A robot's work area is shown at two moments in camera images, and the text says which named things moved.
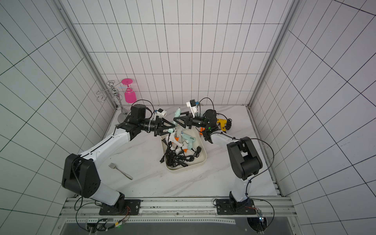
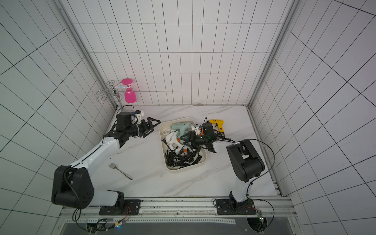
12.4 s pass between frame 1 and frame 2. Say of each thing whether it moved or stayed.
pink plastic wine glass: stayed
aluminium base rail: stayed
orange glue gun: stayed
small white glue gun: stayed
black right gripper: moved
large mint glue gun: moved
